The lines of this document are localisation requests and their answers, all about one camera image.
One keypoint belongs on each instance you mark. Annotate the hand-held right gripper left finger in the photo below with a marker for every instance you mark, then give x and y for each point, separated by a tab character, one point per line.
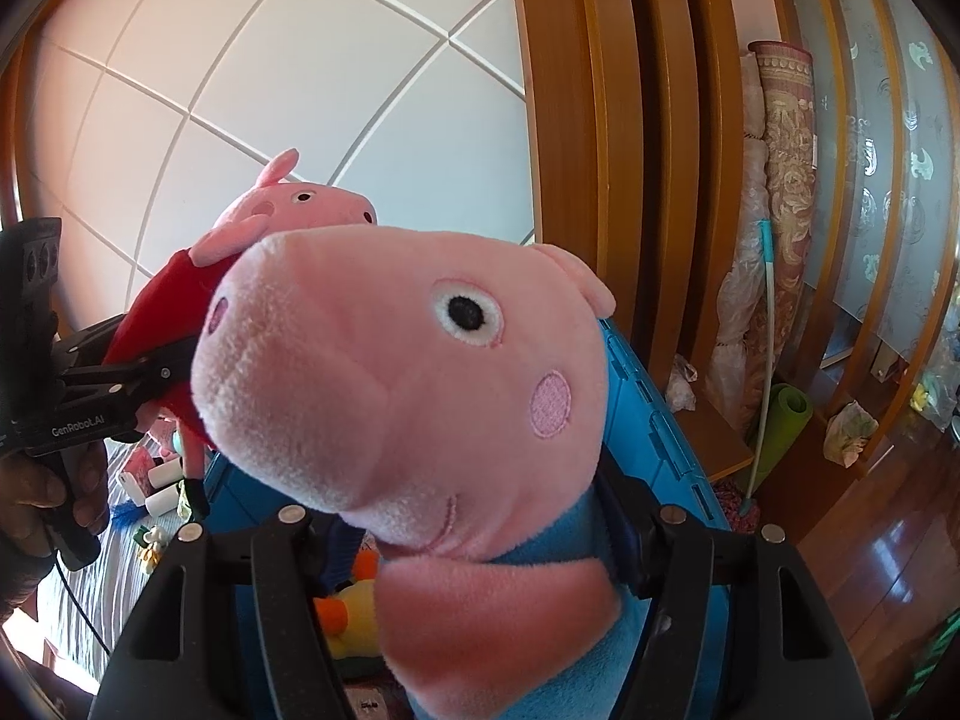
285	615

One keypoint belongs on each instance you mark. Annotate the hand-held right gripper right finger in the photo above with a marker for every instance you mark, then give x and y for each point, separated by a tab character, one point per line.
697	585

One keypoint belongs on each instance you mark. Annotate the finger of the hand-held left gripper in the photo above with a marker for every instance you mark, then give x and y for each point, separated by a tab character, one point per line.
142	379
86	341

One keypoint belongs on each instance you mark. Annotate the blue plastic crate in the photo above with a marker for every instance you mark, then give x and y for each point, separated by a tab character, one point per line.
675	450

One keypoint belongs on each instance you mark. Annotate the pig plush with blue shirt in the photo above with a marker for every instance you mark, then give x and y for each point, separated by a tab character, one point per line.
375	390

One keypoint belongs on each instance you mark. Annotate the pig plush with red dress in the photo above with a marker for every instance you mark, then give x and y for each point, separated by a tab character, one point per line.
300	202

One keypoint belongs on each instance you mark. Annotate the person's left hand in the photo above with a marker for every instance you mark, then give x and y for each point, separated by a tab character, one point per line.
26	532

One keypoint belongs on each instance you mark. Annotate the yellow orange plush toy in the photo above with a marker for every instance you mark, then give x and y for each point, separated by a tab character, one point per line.
360	615

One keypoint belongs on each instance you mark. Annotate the dark blue fur pompom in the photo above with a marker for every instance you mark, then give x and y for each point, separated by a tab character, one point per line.
127	516

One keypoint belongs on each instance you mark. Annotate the small white green toy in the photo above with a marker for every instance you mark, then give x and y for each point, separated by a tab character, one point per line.
150	544

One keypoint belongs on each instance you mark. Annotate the green yoga mat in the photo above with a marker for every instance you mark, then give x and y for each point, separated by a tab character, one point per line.
787	427

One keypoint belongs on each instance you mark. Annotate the crumpled plastic bag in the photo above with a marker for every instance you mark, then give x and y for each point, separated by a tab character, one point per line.
681	386
851	431

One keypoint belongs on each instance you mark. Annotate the teal white mop pole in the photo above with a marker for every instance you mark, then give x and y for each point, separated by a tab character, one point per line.
766	360

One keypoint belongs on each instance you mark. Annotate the white wrapped roll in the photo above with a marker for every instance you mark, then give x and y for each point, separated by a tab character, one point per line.
742	277

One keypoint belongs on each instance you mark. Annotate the white padded headboard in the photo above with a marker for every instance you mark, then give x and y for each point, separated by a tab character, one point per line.
300	52

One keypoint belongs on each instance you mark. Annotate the rolled patterned carpet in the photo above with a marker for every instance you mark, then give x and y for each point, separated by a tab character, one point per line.
787	202

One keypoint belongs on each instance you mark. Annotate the wooden wardrobe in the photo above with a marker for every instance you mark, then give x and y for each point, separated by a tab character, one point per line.
600	127

